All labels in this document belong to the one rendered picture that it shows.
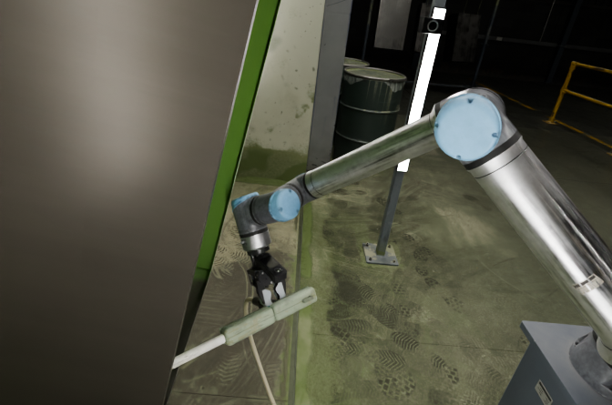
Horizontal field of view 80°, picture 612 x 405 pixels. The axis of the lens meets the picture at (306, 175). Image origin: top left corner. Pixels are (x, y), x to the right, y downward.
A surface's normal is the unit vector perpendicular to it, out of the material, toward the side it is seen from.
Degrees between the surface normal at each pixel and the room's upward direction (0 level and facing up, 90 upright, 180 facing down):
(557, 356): 0
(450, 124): 85
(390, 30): 81
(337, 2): 90
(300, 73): 90
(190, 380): 0
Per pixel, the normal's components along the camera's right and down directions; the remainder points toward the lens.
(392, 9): 0.00, 0.28
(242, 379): 0.10, -0.90
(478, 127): -0.59, 0.22
